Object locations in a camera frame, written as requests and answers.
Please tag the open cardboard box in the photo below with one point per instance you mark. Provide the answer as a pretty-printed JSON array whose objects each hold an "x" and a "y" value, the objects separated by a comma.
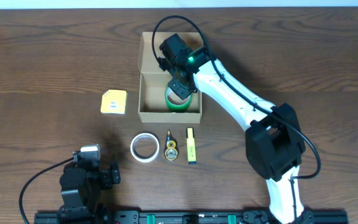
[{"x": 152, "y": 107}]

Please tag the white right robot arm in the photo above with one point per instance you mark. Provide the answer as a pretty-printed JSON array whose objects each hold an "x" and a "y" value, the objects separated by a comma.
[{"x": 274, "y": 142}]

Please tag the yellow sticky note pad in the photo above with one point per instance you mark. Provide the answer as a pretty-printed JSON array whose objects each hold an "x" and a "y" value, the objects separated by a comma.
[{"x": 114, "y": 102}]

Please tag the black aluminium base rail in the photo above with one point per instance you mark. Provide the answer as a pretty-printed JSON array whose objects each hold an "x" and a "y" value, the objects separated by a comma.
[{"x": 247, "y": 217}]

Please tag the green tape roll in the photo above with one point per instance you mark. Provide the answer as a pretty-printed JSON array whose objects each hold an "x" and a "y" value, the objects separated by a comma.
[{"x": 176, "y": 107}]

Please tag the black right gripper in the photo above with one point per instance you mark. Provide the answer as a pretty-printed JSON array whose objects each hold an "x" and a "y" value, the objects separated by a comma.
[{"x": 177, "y": 91}]

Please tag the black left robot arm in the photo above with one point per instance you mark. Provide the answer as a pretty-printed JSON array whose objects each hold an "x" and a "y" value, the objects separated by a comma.
[{"x": 82, "y": 185}]

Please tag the clear tape roll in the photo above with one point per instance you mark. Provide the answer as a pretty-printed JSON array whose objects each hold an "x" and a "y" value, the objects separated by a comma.
[{"x": 135, "y": 141}]

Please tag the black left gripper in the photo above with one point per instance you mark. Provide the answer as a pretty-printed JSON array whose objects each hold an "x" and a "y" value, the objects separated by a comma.
[{"x": 111, "y": 176}]

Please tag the yellow highlighter marker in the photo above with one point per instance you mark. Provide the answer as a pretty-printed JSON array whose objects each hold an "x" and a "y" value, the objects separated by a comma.
[{"x": 191, "y": 146}]

